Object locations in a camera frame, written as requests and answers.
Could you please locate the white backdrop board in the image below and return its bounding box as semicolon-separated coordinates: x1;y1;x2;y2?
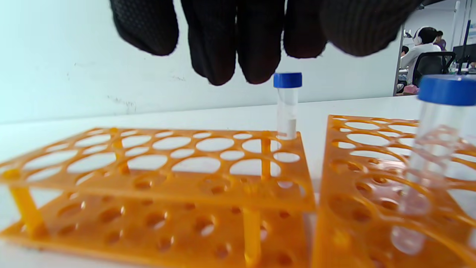
0;0;404;125

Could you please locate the orange test tube rack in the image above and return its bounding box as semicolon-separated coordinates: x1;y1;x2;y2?
0;127;316;268
312;115;476;268

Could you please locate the black office chair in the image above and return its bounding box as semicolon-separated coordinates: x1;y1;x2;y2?
412;51;456;87

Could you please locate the blue-capped clear test tube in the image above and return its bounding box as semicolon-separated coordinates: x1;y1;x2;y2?
273;72;303;141
390;74;476;256

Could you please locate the person's left hand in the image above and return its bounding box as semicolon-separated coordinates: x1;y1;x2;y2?
109;0;422;86

